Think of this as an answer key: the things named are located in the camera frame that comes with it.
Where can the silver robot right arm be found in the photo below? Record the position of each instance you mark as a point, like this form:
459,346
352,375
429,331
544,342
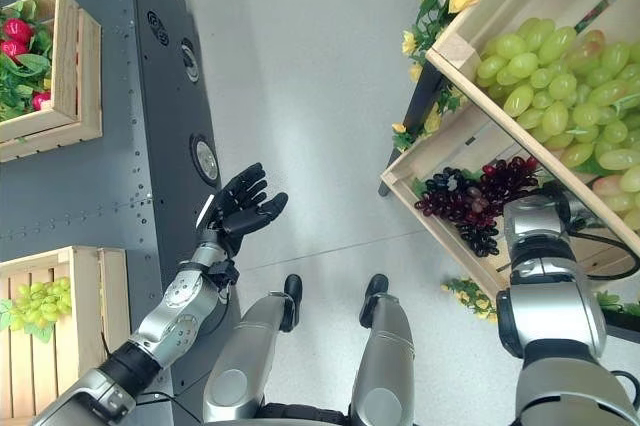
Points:
550,316

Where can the black stand frame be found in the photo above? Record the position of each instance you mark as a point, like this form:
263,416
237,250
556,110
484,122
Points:
421,96

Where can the wooden crate with strawberries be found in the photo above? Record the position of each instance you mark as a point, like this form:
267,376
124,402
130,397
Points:
70,71

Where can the green strawberry leaves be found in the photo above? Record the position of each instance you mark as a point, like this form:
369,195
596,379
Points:
30,66

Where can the dark robot left foot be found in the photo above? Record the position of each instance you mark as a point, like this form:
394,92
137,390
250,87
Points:
293,291

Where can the large green grape heap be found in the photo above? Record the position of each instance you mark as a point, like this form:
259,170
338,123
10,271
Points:
560,81

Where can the red purple grape bunch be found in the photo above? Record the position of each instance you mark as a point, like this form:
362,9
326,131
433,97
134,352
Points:
510,178

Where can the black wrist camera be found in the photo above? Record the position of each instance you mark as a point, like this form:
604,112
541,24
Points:
223,271

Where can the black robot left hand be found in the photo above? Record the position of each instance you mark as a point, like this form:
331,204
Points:
240,206

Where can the tall wooden slat crate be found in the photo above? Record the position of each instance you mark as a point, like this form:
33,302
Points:
85,306

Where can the shallow wooden crate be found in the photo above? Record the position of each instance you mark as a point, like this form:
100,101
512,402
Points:
440,156

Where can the dark robot right foot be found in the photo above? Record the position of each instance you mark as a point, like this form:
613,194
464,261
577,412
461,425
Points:
376,288

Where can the round cabinet vent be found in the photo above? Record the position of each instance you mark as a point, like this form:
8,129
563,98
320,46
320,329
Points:
158,26

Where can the dark black grape bunch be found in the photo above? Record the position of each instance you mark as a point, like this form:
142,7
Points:
450,201

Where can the dark robot foot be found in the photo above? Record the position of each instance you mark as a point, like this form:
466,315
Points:
293,291
376,288

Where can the round cabinet knob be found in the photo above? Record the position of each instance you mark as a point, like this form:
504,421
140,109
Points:
190,59

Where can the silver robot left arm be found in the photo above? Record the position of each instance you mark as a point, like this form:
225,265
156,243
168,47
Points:
172,316

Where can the grey riveted metal cabinet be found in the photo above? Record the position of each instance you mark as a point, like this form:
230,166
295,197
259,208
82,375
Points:
125,146

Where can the small green grape bunch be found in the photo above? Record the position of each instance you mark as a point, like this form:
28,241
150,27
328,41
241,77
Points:
42,301

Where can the round cabinet light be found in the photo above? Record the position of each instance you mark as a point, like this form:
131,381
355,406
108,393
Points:
205,158

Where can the silver robot right leg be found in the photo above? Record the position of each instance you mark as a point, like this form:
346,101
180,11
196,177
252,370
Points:
385,356

